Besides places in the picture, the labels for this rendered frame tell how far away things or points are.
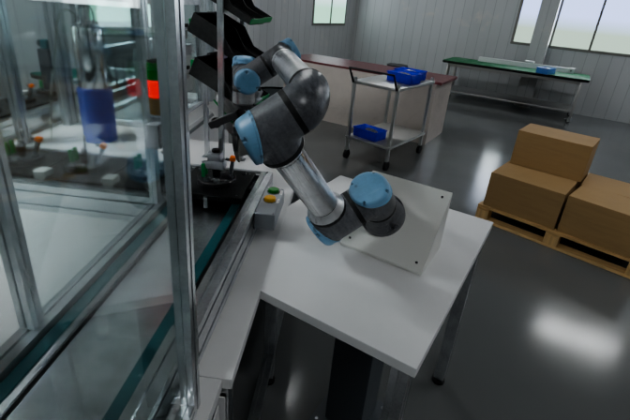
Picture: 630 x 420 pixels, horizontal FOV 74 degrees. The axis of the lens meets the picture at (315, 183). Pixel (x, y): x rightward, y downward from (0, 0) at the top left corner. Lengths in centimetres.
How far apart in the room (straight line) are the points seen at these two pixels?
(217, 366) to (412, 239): 71
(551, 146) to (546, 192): 48
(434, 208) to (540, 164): 265
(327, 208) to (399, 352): 41
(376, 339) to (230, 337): 35
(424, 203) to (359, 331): 51
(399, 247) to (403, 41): 899
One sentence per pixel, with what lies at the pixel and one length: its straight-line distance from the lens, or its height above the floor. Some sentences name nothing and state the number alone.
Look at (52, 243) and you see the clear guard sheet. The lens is 42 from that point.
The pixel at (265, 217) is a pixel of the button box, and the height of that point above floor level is 95.
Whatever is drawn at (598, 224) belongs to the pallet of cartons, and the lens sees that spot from 364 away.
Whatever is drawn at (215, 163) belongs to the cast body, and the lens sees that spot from 153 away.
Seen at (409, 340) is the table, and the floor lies 86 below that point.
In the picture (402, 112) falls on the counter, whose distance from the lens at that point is 569.
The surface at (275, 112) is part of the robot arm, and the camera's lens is 92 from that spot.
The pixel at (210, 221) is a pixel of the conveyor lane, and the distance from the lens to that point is 142.
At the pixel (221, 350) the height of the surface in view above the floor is 86.
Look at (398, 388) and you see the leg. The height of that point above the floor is 76.
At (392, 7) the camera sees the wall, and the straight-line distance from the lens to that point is 1031.
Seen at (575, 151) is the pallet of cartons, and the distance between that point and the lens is 393.
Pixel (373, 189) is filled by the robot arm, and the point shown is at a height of 112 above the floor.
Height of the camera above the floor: 161
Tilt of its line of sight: 24 degrees down
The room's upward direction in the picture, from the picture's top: 5 degrees clockwise
